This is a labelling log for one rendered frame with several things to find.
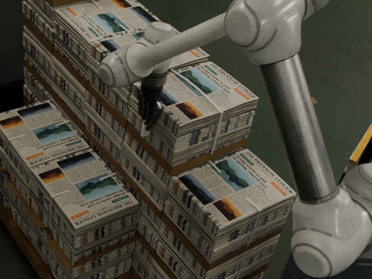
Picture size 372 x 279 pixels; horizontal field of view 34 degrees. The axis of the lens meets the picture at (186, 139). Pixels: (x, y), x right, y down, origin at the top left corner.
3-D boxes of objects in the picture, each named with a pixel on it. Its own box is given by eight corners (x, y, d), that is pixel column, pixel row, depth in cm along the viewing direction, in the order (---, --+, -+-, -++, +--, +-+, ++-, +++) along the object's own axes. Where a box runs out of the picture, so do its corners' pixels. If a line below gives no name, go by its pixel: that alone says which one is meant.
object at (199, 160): (169, 176, 216) (171, 167, 213) (125, 130, 232) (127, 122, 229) (203, 162, 225) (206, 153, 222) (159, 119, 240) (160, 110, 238)
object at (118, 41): (133, 79, 219) (133, 77, 219) (92, 41, 235) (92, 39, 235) (210, 58, 240) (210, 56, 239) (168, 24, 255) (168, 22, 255)
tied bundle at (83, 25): (86, 91, 248) (89, 42, 234) (51, 55, 265) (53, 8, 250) (160, 70, 269) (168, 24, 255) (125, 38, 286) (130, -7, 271)
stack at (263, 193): (180, 365, 252) (218, 231, 200) (47, 190, 317) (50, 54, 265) (248, 323, 273) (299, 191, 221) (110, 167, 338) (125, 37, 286)
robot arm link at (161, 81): (158, 56, 204) (155, 71, 208) (135, 62, 199) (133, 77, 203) (174, 70, 199) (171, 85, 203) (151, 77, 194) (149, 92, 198)
